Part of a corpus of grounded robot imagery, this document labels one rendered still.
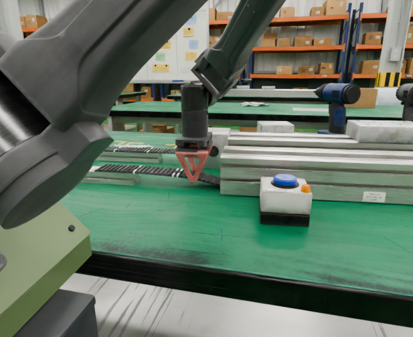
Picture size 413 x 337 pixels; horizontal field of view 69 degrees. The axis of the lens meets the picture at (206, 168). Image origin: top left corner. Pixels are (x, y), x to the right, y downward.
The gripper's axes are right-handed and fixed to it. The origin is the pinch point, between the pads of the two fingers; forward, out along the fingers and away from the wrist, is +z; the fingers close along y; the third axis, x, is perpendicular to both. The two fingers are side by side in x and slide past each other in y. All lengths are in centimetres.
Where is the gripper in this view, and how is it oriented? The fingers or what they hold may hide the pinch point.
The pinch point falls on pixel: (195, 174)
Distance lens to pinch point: 68.3
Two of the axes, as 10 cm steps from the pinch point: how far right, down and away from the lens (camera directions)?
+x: -9.9, -0.5, 1.4
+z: 0.0, 9.6, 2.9
